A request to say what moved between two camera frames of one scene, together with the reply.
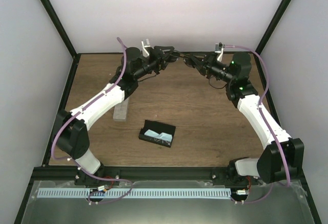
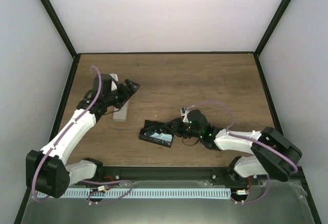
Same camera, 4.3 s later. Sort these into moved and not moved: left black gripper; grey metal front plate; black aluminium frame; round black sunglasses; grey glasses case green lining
Moved: round black sunglasses; left black gripper
Not moved: grey metal front plate; black aluminium frame; grey glasses case green lining
